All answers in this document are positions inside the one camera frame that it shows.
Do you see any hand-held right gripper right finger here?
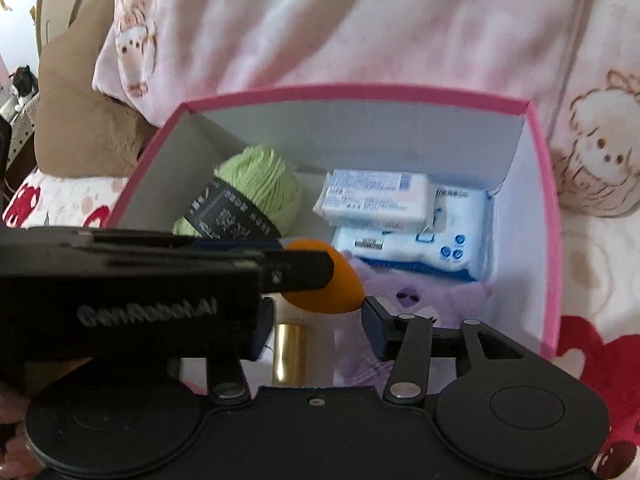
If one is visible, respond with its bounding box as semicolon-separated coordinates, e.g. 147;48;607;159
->
361;296;538;404

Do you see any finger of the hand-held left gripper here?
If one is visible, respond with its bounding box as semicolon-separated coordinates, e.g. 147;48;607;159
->
29;226;287;257
164;250;337;294

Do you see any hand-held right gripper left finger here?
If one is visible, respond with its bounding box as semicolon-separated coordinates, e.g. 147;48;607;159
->
206;298;277;404

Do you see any beige bottle with gold cap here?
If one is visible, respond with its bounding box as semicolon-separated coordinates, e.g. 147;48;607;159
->
270;297;308;388

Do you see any orange makeup sponge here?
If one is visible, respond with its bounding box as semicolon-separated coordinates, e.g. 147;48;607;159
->
282;238;363;315

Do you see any purple plush toy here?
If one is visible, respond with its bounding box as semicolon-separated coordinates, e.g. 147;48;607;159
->
332;255;496;386

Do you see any green yarn ball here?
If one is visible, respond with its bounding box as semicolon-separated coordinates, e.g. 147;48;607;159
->
172;145;302;241

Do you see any small white wet wipes pack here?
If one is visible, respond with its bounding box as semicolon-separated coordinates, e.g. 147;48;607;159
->
312;169;432;232

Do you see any pink cardboard box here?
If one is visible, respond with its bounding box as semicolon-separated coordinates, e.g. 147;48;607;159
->
102;81;563;361

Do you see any person's left hand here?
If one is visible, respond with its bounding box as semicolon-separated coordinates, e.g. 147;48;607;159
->
0;357;92;462

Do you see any large blue white wipes pack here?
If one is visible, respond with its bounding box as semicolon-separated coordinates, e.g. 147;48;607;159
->
332;187;496;283

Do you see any brown pillow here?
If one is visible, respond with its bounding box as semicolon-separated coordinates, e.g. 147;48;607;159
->
34;0;162;179

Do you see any patterned storage box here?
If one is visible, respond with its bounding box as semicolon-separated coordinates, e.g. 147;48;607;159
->
0;94;40;163

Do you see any printed bear blanket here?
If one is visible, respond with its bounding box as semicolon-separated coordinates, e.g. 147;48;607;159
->
0;166;640;480

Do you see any black plush toy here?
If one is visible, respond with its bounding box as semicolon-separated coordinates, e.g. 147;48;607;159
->
11;64;40;99

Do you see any pink printed quilt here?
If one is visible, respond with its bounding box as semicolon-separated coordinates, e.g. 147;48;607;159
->
94;0;640;218

